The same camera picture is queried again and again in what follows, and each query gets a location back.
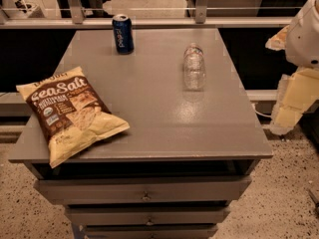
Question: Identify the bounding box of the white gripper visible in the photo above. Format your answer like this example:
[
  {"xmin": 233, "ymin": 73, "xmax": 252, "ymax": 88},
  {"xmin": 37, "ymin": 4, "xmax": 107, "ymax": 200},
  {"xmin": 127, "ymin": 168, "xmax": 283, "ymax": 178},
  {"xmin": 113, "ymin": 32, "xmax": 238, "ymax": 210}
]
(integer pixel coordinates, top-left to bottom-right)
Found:
[{"xmin": 265, "ymin": 0, "xmax": 319, "ymax": 135}]

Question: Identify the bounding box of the blue pepsi can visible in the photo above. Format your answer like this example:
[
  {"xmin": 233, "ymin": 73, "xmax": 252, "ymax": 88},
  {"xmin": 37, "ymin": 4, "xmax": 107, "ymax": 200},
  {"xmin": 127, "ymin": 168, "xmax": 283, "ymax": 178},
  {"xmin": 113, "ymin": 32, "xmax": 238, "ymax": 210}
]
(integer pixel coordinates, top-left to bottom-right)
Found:
[{"xmin": 112, "ymin": 14, "xmax": 134, "ymax": 55}]

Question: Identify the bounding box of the brown sea salt chip bag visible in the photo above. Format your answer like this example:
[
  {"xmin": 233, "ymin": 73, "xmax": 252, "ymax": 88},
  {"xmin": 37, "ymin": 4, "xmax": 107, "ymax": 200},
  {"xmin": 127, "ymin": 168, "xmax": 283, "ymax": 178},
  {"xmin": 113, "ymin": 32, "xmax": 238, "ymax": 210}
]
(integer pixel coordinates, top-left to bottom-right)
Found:
[{"xmin": 16, "ymin": 67, "xmax": 130, "ymax": 168}]

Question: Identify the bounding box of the clear plastic water bottle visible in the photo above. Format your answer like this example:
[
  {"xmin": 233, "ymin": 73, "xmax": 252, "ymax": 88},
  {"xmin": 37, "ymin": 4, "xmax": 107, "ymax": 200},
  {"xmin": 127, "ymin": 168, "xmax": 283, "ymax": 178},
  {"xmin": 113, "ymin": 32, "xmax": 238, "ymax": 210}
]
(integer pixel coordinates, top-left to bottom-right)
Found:
[{"xmin": 183, "ymin": 43, "xmax": 205, "ymax": 91}]

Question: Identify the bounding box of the grey drawer cabinet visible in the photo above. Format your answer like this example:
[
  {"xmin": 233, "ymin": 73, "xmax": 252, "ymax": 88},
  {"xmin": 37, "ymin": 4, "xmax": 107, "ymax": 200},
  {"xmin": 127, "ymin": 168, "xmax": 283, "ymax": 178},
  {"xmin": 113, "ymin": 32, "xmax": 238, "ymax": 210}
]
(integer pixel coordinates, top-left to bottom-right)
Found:
[{"xmin": 8, "ymin": 28, "xmax": 274, "ymax": 239}]

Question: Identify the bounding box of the top grey drawer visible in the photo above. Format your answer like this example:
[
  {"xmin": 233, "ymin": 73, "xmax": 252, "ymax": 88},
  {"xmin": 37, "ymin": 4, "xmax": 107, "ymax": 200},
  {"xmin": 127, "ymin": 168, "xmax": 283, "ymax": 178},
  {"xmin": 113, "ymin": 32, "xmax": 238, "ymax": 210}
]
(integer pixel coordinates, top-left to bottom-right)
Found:
[{"xmin": 34, "ymin": 176, "xmax": 251, "ymax": 205}]

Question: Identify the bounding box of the grey drawer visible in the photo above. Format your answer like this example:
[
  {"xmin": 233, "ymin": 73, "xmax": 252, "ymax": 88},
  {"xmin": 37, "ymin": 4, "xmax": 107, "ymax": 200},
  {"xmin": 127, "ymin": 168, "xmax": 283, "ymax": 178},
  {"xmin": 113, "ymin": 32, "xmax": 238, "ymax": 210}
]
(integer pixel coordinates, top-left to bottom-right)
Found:
[
  {"xmin": 66, "ymin": 206, "xmax": 230, "ymax": 226},
  {"xmin": 34, "ymin": 176, "xmax": 251, "ymax": 205},
  {"xmin": 84, "ymin": 224, "xmax": 217, "ymax": 239}
]

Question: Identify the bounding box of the bottom grey drawer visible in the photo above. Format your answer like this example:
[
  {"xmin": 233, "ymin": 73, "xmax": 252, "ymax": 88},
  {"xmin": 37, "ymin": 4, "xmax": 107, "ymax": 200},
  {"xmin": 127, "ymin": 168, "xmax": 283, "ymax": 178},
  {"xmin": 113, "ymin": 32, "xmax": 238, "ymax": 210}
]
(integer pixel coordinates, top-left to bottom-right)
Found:
[{"xmin": 84, "ymin": 224, "xmax": 217, "ymax": 239}]

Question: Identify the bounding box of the metal railing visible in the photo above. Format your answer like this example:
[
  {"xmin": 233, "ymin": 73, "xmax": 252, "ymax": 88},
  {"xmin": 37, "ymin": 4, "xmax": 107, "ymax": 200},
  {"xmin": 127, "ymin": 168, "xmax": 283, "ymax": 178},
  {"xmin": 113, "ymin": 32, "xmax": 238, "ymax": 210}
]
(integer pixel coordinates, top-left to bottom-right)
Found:
[{"xmin": 0, "ymin": 0, "xmax": 319, "ymax": 30}]

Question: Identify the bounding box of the middle grey drawer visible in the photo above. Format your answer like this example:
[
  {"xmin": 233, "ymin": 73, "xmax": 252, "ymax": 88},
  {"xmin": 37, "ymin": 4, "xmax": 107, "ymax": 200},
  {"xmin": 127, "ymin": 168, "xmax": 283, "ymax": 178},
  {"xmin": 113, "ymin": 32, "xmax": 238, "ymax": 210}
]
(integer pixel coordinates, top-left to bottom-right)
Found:
[{"xmin": 66, "ymin": 206, "xmax": 230, "ymax": 226}]

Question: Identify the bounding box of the white cable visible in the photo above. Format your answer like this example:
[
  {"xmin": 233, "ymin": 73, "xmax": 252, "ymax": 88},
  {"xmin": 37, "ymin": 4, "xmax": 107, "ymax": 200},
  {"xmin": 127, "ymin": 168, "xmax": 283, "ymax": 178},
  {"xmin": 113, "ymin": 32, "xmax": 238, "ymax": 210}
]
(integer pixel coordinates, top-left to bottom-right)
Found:
[{"xmin": 251, "ymin": 103, "xmax": 273, "ymax": 120}]

